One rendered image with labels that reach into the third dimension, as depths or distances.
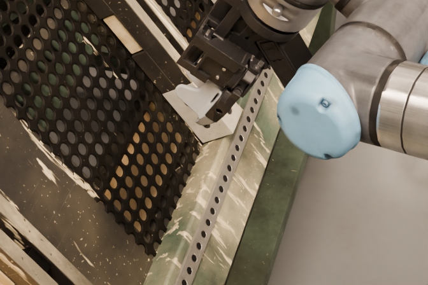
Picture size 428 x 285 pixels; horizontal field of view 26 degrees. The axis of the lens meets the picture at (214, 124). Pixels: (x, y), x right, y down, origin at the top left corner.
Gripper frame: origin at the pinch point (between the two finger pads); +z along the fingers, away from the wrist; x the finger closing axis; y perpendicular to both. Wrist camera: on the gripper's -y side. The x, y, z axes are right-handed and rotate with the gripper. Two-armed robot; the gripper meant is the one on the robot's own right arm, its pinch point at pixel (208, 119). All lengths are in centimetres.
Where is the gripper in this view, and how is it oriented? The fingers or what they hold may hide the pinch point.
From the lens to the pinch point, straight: 109.6
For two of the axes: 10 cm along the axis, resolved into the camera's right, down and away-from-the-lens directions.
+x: -3.5, 6.6, -6.6
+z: -4.3, 5.1, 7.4
